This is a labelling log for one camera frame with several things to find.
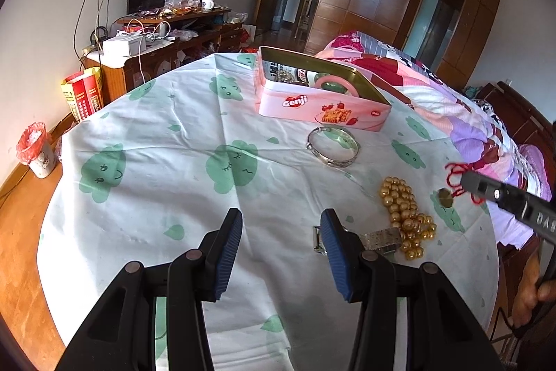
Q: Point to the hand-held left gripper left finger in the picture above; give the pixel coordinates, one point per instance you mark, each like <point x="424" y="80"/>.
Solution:
<point x="226" y="253"/>

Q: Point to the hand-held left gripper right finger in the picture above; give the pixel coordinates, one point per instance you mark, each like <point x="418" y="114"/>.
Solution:
<point x="336" y="258"/>

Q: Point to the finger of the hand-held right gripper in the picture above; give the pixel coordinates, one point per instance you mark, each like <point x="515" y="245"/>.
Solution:
<point x="491" y="190"/>

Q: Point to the pink tin box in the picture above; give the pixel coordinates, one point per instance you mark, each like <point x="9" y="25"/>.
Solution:
<point x="304" y="110"/>

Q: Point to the green jade bangle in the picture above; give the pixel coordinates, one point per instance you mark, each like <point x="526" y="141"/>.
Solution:
<point x="336" y="86"/>

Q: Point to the pink bangle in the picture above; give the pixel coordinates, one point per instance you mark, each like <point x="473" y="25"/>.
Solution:
<point x="321" y="80"/>

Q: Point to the person's right forearm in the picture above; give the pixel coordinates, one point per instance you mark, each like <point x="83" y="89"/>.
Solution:
<point x="543" y="336"/>

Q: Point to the person's right hand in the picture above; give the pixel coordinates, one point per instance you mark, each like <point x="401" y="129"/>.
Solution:
<point x="525" y="288"/>

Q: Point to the white bed sheet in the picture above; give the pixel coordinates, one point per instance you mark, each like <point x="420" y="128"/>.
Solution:
<point x="508" y="227"/>

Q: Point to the purple pillow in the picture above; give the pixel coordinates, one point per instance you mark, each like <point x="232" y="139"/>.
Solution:
<point x="532" y="166"/>

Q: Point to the wooden headboard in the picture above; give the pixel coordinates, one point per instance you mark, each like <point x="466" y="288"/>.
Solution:
<point x="521" y="114"/>

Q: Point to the silver bangle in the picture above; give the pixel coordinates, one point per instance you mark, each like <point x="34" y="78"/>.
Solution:
<point x="336" y="163"/>

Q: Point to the white green-cloud tablecloth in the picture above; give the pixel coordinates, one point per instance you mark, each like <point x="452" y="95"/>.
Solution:
<point x="173" y="162"/>

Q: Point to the pink patchwork quilt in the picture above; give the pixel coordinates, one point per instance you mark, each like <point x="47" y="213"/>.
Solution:
<point x="434" y="93"/>

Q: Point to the white bin with red bag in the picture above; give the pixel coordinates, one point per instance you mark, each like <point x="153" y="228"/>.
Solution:
<point x="41" y="162"/>

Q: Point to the wooden television cabinet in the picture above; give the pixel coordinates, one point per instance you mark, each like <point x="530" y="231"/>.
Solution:
<point x="113" y="80"/>

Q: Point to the red and yellow bag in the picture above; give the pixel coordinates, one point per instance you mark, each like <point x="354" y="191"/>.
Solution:
<point x="82" y="93"/>

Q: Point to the white paper shopping bag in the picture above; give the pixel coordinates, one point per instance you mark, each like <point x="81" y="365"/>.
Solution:
<point x="248" y="34"/>

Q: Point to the white box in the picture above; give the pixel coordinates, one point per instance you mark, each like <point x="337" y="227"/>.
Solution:
<point x="124" y="47"/>

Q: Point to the white mug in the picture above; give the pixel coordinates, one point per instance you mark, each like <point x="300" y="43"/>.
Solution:
<point x="207" y="4"/>

